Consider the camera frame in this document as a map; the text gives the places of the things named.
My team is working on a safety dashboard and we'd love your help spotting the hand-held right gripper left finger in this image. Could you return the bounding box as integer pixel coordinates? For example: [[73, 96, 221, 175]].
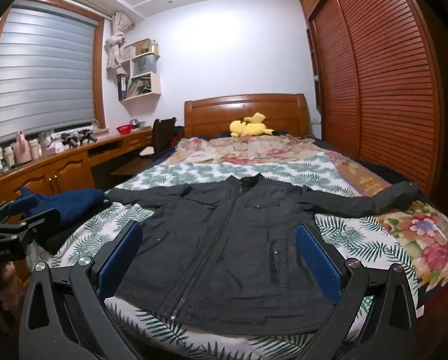
[[19, 219, 146, 360]]

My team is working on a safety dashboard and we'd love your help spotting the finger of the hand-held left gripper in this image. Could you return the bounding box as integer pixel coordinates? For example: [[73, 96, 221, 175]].
[[0, 211, 61, 235], [0, 199, 22, 223]]

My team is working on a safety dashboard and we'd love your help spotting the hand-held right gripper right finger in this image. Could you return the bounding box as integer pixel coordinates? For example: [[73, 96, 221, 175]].
[[294, 223, 427, 360]]

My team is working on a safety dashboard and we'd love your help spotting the black zip jacket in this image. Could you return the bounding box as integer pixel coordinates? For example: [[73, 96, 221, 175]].
[[104, 174, 421, 336]]

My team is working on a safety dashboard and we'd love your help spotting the person's left hand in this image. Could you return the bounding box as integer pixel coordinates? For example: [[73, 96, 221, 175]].
[[0, 262, 20, 308]]

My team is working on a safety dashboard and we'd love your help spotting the black folded cloth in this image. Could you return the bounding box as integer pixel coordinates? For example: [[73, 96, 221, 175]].
[[29, 210, 112, 256]]

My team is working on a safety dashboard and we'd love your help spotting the navy blue garment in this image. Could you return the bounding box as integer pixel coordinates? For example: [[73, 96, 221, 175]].
[[16, 187, 106, 229]]

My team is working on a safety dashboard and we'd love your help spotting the wooden desk cabinet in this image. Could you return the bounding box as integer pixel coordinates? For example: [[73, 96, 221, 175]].
[[0, 125, 155, 282]]

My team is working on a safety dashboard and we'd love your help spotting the pink bottle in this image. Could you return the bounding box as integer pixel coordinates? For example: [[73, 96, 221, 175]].
[[15, 131, 31, 164]]

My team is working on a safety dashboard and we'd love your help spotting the green leaf print blanket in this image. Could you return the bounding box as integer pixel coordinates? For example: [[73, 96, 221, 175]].
[[25, 152, 421, 360]]

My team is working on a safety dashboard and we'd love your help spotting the floral quilt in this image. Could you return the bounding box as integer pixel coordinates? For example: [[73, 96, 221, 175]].
[[164, 135, 448, 293]]

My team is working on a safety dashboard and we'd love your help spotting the dark wooden chair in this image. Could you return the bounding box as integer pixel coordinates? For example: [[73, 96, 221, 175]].
[[109, 117, 178, 177]]

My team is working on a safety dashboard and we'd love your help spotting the grey window blind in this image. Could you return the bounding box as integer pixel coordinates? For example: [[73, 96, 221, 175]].
[[0, 5, 101, 141]]

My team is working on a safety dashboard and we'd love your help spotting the yellow plush toy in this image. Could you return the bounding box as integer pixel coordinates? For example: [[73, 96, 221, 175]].
[[229, 112, 275, 138]]

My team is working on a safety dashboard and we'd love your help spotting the wooden bed headboard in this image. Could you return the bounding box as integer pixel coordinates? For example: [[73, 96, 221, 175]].
[[184, 94, 310, 139]]

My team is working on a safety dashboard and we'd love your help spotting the wooden louvred wardrobe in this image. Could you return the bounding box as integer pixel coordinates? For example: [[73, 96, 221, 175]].
[[299, 0, 448, 203]]

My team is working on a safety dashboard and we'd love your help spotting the tied cream curtain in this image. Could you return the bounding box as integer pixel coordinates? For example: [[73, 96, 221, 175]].
[[105, 12, 135, 72]]

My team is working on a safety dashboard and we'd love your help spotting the wooden window frame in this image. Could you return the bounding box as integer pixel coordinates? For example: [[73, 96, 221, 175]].
[[0, 0, 108, 151]]

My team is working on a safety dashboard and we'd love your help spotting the white wall shelf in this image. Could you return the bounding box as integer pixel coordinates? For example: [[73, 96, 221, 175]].
[[117, 38, 162, 101]]

